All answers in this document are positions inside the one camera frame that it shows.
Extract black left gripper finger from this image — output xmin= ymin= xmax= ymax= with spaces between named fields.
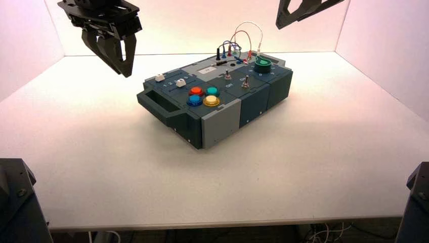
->
xmin=120 ymin=33 xmax=138 ymax=78
xmin=81 ymin=30 xmax=126 ymax=77

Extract red jumper wire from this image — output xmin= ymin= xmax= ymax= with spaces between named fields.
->
xmin=228 ymin=30 xmax=253 ymax=64

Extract black left robot arm base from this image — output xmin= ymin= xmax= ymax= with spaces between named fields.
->
xmin=0 ymin=157 xmax=55 ymax=243

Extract white cables under table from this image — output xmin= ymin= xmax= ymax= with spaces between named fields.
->
xmin=306 ymin=222 xmax=353 ymax=243

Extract blue push button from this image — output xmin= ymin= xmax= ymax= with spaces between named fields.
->
xmin=186 ymin=95 xmax=204 ymax=108

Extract yellow push button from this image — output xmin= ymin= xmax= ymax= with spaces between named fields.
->
xmin=203 ymin=95 xmax=221 ymax=108

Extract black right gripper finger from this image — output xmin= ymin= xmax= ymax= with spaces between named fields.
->
xmin=275 ymin=0 xmax=346 ymax=30

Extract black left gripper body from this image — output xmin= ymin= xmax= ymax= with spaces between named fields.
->
xmin=57 ymin=0 xmax=143 ymax=41

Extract white cable under table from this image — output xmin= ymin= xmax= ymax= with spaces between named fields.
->
xmin=88 ymin=230 xmax=122 ymax=243

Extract white jumper wire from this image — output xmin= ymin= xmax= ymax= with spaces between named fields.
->
xmin=234 ymin=21 xmax=265 ymax=55

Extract dark blue grey task box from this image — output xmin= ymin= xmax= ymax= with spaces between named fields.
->
xmin=136 ymin=50 xmax=294 ymax=150

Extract black right robot arm base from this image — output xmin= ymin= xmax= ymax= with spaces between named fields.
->
xmin=395 ymin=161 xmax=429 ymax=243

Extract blue jumper wire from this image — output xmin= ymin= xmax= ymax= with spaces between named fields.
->
xmin=218 ymin=40 xmax=245 ymax=64

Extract green rotary knob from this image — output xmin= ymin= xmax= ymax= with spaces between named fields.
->
xmin=253 ymin=57 xmax=273 ymax=74

